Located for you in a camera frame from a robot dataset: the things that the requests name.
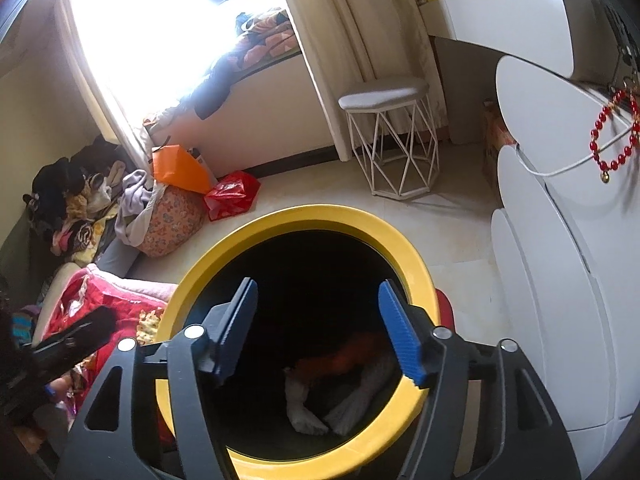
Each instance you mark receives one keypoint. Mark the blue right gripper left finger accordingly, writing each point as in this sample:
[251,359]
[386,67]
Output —
[225,329]

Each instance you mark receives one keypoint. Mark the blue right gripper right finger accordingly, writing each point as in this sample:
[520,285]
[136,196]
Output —
[411,330]

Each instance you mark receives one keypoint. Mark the yellow rimmed black trash bin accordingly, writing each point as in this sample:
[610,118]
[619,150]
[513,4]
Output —
[318,269]

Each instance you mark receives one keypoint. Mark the red floral blanket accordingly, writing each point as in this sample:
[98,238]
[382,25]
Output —
[138,306]

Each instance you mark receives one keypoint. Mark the floral fabric laundry basket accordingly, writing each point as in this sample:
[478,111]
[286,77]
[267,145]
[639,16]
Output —
[175,218]

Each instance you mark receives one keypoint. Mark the red plastic bag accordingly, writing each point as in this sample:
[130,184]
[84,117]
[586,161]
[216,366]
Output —
[234,194]

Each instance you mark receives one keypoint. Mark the white rounded drawer cabinet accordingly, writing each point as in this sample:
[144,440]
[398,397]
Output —
[566,240]

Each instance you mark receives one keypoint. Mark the orange paper bag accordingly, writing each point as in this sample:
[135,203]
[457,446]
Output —
[173,165]

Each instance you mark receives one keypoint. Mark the pile of dark clothes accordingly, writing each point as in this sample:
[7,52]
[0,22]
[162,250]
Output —
[72,198]

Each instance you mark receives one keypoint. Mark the dark navy jacket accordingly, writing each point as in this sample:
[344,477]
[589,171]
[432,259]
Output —
[215,88]

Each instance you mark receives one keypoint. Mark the orange floral quilt on sill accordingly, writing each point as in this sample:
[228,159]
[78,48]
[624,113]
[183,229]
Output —
[264,38]

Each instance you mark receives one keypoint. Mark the cream window curtain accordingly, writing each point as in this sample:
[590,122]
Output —
[345,42]

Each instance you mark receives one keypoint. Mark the white desk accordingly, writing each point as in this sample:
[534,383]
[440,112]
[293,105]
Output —
[571,38]

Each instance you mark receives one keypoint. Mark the white wire frame stool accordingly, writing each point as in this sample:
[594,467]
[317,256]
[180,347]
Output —
[393,136]

